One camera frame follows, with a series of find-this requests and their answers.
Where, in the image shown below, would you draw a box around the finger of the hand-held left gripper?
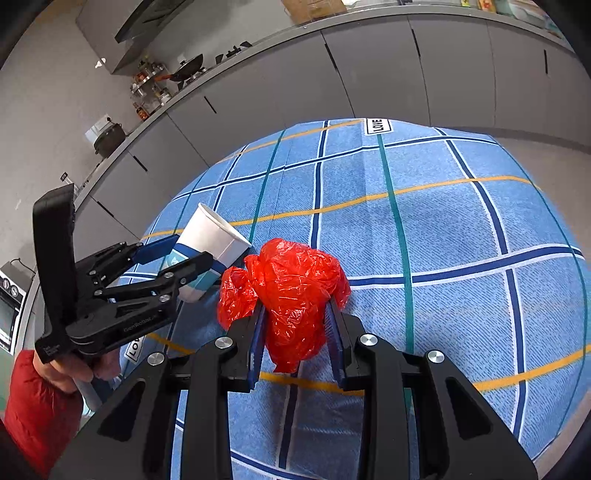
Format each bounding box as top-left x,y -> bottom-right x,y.
95,250 -> 227,304
76,234 -> 182,289

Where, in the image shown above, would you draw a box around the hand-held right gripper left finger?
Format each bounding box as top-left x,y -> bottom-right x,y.
48,305 -> 269,480

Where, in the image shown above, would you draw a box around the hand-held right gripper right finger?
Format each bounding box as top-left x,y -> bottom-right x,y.
325,299 -> 539,480

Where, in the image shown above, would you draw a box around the white paper cup blue band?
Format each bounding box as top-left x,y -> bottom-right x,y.
171,202 -> 252,304

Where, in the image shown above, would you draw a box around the red plastic bag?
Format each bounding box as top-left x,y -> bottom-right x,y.
217,237 -> 352,374

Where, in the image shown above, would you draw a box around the person's left hand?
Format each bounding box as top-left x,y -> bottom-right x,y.
37,353 -> 123,393

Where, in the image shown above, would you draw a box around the white microwave oven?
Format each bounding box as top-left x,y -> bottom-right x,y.
0,261 -> 27,355

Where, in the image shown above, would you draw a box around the black rice cooker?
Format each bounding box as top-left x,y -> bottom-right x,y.
93,122 -> 127,156

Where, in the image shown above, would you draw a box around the blue plaid tablecloth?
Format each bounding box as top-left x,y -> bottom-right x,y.
117,117 -> 587,480

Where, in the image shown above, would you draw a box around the spice rack with bottles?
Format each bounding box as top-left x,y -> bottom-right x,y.
129,58 -> 169,116

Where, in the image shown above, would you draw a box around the black wok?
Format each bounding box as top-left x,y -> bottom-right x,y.
161,54 -> 205,83

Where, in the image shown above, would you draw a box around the gas stove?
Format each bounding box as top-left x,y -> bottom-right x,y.
178,41 -> 254,88

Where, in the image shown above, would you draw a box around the grey upper kitchen cabinets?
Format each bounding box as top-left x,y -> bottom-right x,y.
76,0 -> 204,77

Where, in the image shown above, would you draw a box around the grey kitchen cabinets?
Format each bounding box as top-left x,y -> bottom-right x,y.
18,9 -> 591,352
76,0 -> 204,77

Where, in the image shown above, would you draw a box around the black range hood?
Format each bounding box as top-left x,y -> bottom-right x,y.
115,0 -> 195,44

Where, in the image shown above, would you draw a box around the grey lower kitchen cabinets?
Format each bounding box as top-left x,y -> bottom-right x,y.
18,9 -> 591,352

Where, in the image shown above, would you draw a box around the wooden cutting board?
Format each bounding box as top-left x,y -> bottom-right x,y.
281,0 -> 348,25

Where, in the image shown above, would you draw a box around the white wall outlet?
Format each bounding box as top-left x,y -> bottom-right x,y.
84,115 -> 114,144

